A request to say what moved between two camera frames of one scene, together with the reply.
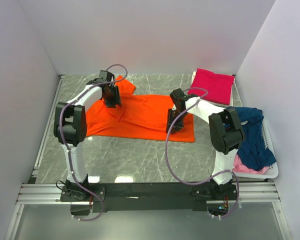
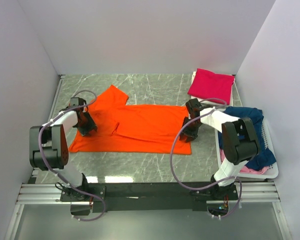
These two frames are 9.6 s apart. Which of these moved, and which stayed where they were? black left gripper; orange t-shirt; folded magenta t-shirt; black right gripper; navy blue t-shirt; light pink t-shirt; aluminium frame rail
Moved: black right gripper; orange t-shirt; black left gripper
Stayed: navy blue t-shirt; aluminium frame rail; folded magenta t-shirt; light pink t-shirt
